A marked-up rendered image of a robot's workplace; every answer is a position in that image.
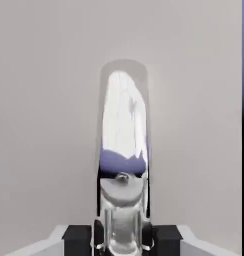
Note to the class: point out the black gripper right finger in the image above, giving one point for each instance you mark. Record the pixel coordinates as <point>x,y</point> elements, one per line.
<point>167,238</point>

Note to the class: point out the pale grey cabinet door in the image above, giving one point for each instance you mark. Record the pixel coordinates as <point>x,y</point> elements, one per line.
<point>44,110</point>

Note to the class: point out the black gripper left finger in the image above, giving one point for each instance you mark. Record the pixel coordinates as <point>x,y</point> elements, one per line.
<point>76,238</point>

